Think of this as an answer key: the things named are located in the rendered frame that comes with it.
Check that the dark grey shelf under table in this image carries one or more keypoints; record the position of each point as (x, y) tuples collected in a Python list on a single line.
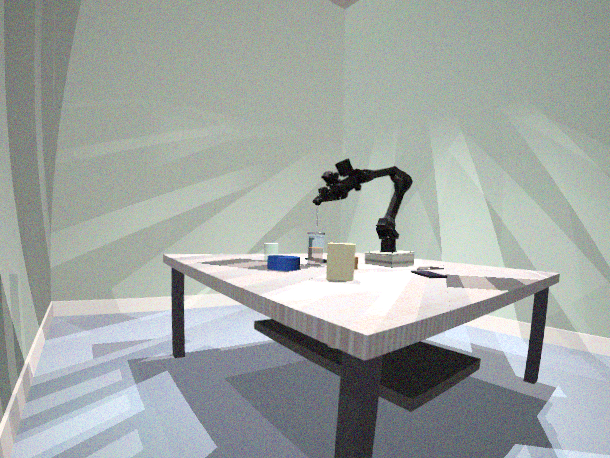
[(411, 376)]

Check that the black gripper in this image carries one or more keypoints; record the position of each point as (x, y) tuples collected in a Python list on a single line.
[(337, 190)]

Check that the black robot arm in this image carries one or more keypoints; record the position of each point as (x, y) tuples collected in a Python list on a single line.
[(385, 226)]

